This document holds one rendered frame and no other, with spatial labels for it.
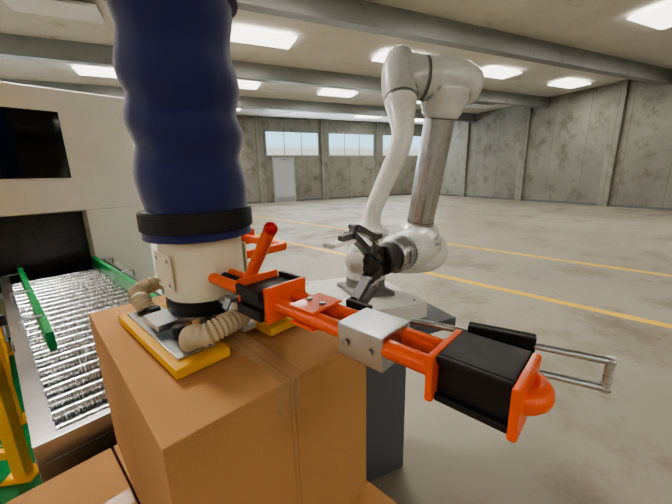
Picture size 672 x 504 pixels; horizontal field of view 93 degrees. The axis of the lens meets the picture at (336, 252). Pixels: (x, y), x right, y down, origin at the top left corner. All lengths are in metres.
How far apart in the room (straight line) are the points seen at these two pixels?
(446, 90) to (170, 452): 1.09
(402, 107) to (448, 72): 0.19
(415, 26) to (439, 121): 5.81
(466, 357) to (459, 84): 0.94
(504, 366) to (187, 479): 0.44
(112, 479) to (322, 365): 0.68
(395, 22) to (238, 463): 6.56
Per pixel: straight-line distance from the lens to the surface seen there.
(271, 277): 0.60
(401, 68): 1.11
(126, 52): 0.71
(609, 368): 0.42
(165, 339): 0.72
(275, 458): 0.66
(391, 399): 1.47
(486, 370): 0.33
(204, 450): 0.56
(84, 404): 1.47
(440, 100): 1.15
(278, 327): 0.71
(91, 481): 1.16
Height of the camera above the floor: 1.28
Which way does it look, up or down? 14 degrees down
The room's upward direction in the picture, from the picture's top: 1 degrees counter-clockwise
